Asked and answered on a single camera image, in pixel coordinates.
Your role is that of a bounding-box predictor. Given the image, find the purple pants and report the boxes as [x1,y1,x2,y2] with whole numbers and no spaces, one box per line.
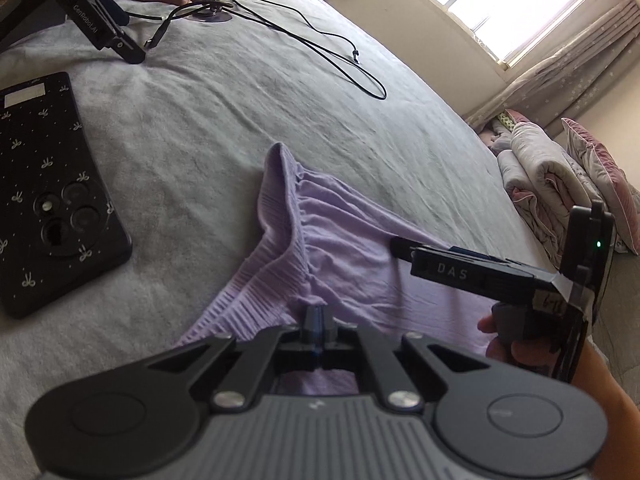
[175,142,502,397]

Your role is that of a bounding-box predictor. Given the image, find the pink grey pillow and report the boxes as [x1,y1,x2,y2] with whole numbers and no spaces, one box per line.
[560,117,640,256]

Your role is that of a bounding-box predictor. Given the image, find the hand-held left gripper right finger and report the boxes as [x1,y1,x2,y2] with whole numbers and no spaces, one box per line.
[320,306,493,411]

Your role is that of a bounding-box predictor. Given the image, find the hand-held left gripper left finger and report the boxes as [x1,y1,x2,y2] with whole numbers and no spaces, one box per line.
[147,306,320,413]

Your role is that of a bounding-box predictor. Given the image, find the window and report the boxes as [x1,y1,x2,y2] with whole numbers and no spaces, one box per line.
[375,0,597,67]

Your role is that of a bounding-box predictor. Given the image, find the small patterned pillow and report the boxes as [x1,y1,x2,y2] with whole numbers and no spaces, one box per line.
[480,112,517,154]

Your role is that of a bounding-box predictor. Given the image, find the grey patterned curtain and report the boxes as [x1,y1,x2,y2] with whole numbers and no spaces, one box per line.
[465,0,640,132]

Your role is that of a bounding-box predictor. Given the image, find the black cable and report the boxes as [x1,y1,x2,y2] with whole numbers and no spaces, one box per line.
[145,0,388,102]

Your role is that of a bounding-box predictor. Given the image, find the black patterned phone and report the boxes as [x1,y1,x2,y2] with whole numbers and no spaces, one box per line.
[0,71,134,320]

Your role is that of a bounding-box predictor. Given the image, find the bed with grey sheet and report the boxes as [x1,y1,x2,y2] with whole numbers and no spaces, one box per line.
[0,0,640,480]

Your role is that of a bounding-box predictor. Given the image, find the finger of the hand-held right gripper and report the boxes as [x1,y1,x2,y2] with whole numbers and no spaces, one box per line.
[390,237,451,262]
[449,247,521,263]

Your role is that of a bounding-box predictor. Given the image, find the person's right hand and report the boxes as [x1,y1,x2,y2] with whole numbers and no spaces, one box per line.
[477,311,568,387]

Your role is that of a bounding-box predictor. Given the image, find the person's right forearm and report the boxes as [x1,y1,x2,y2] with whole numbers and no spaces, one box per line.
[570,344,640,480]

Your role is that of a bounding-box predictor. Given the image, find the folded grey pink duvet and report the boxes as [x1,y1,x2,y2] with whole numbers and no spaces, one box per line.
[497,120,601,267]

